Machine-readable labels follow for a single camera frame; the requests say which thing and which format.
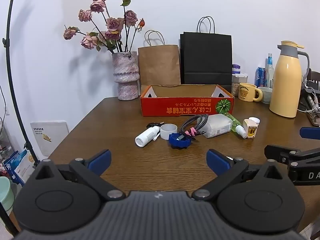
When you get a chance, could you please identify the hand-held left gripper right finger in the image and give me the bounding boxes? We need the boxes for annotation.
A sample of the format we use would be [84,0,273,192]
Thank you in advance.
[191,149,285,202]

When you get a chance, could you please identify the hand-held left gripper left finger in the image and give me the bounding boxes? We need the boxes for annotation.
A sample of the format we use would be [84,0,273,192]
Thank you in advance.
[35,149,125,202]

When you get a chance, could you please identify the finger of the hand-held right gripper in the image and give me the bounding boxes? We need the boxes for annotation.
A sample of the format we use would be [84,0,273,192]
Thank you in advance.
[299,127,320,140]
[264,144,320,167]

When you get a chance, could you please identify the white and yellow charger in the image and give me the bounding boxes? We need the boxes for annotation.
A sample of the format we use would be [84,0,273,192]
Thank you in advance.
[242,118,258,139]

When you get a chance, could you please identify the blue gear-shaped plastic part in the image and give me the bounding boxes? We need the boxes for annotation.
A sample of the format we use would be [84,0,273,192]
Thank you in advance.
[168,132,192,150]

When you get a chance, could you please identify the grey braided cable bundle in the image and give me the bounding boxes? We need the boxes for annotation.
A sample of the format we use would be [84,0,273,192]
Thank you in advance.
[180,114,209,141]

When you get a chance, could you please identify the red cardboard box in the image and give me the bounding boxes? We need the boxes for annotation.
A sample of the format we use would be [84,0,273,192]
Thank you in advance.
[140,84,235,117]

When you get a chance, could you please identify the white power adapter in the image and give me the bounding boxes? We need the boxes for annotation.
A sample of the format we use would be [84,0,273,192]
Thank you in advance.
[197,114,233,138]

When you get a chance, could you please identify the green spray bottle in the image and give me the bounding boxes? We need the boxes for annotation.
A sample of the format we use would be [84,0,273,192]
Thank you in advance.
[224,112,247,138]

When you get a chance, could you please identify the white plastic bottle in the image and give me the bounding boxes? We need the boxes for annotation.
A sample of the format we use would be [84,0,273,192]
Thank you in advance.
[135,126,160,147]

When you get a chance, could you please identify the yellow thermos jug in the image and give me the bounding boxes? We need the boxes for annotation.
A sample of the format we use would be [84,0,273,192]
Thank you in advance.
[269,40,310,118]

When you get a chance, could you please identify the white flat box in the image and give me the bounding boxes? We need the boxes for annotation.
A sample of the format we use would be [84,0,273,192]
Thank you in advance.
[30,121,70,157]

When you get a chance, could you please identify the white tape roll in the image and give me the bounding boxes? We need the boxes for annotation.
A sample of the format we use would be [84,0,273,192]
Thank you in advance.
[160,124,178,140]

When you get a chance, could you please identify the dark wooden chair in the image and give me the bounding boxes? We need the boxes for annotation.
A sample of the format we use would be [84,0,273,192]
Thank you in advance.
[306,69,320,90]

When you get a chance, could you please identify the white ceramic cup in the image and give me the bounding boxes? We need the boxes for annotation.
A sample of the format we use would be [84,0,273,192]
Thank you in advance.
[257,87,273,104]

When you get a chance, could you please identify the yellow bear mug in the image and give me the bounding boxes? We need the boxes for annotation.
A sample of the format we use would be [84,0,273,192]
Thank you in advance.
[237,82,264,102]

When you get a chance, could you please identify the blue drink can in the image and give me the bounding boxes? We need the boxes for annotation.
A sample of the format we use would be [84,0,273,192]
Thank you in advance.
[254,67,267,88]

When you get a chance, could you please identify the clear glass bottle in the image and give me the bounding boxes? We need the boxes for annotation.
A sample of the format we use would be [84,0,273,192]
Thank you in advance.
[265,53,275,88]

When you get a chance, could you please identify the clear food container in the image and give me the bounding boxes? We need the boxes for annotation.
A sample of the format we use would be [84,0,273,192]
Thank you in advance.
[231,72,248,97]

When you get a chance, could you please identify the blue and white packet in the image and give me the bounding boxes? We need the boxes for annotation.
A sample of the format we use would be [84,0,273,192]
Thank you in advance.
[4,150,34,183]

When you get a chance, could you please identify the pink mottled ceramic vase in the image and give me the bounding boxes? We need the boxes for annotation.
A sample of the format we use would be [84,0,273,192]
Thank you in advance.
[112,51,139,101]

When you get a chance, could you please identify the pale green bin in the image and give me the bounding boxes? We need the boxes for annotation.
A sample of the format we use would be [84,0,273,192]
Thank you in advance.
[0,176,15,215]

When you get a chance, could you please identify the black paper bag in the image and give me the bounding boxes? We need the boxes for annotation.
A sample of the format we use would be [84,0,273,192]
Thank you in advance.
[180,16,233,86]

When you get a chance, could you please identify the brown paper bag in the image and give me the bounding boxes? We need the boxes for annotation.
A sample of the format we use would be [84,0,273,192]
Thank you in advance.
[137,30,181,96]

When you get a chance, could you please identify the dried pink rose bouquet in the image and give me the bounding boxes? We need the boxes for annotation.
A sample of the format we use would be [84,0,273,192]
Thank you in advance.
[63,0,146,53]

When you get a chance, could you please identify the black light stand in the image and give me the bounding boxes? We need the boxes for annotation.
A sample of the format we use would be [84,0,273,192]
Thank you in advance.
[0,0,42,238]

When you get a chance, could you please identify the tangle of white cables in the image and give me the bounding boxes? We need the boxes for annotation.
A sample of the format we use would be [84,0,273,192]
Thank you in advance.
[297,80,320,114]

